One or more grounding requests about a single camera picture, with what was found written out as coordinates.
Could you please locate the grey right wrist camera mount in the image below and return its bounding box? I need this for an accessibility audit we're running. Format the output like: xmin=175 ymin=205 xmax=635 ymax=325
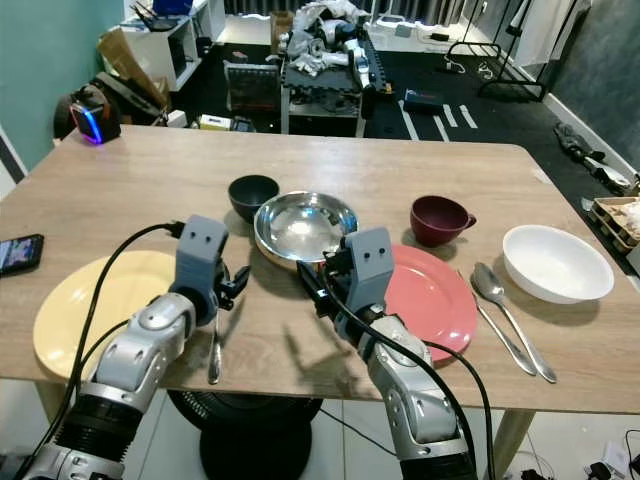
xmin=344 ymin=227 xmax=395 ymax=303

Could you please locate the small dark grey bowl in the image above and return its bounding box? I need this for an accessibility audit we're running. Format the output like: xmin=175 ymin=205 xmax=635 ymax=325
xmin=229 ymin=175 xmax=281 ymax=223

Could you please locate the white shelf unit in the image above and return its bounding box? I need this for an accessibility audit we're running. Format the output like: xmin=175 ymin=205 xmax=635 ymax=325
xmin=125 ymin=0 xmax=227 ymax=91

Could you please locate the black cart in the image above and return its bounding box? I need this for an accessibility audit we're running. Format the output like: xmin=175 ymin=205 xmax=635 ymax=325
xmin=280 ymin=28 xmax=383 ymax=138

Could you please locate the wooden tray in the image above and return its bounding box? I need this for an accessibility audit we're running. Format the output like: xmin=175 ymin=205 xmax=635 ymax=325
xmin=590 ymin=196 xmax=640 ymax=253

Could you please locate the pink plate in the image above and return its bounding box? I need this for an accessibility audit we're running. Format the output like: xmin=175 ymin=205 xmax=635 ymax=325
xmin=320 ymin=244 xmax=478 ymax=363

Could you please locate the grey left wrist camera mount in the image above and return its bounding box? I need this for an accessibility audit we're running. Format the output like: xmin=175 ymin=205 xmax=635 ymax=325
xmin=172 ymin=215 xmax=230 ymax=301

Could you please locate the blue box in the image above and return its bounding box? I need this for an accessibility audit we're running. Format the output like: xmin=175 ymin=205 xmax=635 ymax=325
xmin=153 ymin=0 xmax=193 ymax=16

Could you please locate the stainless steel bowl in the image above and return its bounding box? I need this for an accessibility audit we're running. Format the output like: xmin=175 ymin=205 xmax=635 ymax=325
xmin=254 ymin=191 xmax=359 ymax=269

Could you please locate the maroon cup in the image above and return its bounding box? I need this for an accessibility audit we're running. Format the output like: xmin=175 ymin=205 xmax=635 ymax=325
xmin=410 ymin=195 xmax=478 ymax=247

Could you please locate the white bowl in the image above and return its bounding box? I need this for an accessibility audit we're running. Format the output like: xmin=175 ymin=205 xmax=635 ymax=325
xmin=502 ymin=225 xmax=615 ymax=304

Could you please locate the small yellow white box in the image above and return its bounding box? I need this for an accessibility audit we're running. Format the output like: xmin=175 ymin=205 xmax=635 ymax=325
xmin=198 ymin=113 xmax=233 ymax=131

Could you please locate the yellow plate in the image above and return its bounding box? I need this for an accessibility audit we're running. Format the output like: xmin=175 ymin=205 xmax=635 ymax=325
xmin=33 ymin=250 xmax=179 ymax=379

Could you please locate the black metal rack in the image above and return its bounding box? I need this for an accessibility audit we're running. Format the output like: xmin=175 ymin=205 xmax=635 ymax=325
xmin=448 ymin=0 xmax=577 ymax=101

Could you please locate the black plastic crate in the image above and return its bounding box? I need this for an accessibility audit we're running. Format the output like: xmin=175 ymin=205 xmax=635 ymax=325
xmin=225 ymin=62 xmax=281 ymax=111

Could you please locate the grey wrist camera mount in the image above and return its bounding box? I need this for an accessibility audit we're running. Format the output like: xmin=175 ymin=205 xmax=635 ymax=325
xmin=172 ymin=215 xmax=230 ymax=301
xmin=344 ymin=227 xmax=395 ymax=303

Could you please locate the brown cardboard piece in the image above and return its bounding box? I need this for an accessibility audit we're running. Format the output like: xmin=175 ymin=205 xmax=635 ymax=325
xmin=98 ymin=28 xmax=169 ymax=107

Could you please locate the thin black floor cable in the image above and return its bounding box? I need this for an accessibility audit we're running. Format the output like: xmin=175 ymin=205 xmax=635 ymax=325
xmin=305 ymin=408 xmax=403 ymax=463

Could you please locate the large steel spoon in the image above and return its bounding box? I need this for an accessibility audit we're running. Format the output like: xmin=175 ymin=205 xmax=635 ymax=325
xmin=473 ymin=262 xmax=558 ymax=384

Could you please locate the black box on floor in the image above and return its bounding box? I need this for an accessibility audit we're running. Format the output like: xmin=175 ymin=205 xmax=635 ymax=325
xmin=403 ymin=90 xmax=447 ymax=113

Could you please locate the black headset with blue light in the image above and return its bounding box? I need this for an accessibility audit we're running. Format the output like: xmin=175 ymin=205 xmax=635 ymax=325
xmin=54 ymin=85 xmax=122 ymax=146

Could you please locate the wooden table leg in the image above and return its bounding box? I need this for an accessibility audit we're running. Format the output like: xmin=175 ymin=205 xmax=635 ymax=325
xmin=493 ymin=410 xmax=537 ymax=479

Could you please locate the slim steel cutlery piece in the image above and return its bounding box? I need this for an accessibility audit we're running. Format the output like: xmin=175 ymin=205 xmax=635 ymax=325
xmin=474 ymin=295 xmax=539 ymax=377

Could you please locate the small steel spoon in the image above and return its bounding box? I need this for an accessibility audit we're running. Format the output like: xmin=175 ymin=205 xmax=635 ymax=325
xmin=207 ymin=312 xmax=224 ymax=386

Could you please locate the pile of white robot parts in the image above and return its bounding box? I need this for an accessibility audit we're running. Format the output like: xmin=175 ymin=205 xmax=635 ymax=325
xmin=285 ymin=0 xmax=373 ymax=76

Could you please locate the black smartphone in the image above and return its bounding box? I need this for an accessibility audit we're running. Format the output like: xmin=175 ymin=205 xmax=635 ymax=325
xmin=0 ymin=234 xmax=46 ymax=277

